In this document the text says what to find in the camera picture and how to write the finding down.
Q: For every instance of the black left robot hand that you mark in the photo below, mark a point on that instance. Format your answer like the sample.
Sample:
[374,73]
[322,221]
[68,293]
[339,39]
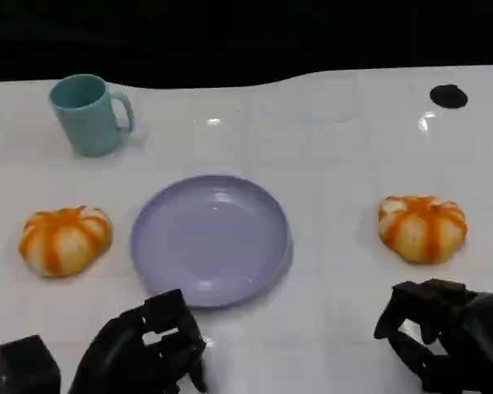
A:
[119,349]

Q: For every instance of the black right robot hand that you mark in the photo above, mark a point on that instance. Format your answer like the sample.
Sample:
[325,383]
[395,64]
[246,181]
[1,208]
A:
[472,328]

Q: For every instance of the orange and white bread roll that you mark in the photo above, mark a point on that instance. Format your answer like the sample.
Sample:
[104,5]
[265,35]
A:
[63,242]
[421,230]

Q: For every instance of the lilac plate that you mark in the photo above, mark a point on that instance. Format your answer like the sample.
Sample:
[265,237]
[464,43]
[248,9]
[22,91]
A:
[211,242]

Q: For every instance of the pale green mug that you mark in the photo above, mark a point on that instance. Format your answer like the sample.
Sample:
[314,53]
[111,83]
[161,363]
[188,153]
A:
[88,123]

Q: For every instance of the black round table grommet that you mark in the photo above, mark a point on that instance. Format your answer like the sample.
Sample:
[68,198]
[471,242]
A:
[448,96]

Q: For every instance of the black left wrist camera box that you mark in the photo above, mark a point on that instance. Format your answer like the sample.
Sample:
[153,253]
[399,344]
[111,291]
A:
[26,365]

